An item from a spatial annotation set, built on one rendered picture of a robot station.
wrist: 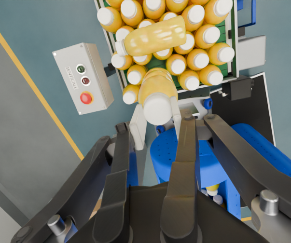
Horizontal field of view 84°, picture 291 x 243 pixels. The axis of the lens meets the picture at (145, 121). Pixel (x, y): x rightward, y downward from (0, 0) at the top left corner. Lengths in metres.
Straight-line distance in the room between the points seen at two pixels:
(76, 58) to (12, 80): 1.70
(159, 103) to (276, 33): 1.68
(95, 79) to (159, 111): 0.34
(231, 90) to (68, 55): 0.54
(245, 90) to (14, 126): 2.32
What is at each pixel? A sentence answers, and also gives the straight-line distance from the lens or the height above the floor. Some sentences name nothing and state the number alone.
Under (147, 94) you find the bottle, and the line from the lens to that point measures 0.23.
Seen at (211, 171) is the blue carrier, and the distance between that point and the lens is 0.48.
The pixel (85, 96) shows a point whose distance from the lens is 0.54.
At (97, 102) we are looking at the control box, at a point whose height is 1.10.
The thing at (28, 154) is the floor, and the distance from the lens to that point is 2.57.
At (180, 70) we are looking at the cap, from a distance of 0.51.
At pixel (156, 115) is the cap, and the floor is 1.38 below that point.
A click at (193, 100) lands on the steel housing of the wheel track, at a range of 0.69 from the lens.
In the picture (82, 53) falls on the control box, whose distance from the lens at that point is 0.53.
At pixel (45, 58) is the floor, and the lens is 1.92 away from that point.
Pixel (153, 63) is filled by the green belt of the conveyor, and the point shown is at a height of 0.90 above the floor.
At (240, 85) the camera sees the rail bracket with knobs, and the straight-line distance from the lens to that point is 0.65.
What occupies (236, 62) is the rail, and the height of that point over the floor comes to 0.98.
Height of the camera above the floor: 1.58
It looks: 66 degrees down
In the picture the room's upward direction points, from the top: 168 degrees counter-clockwise
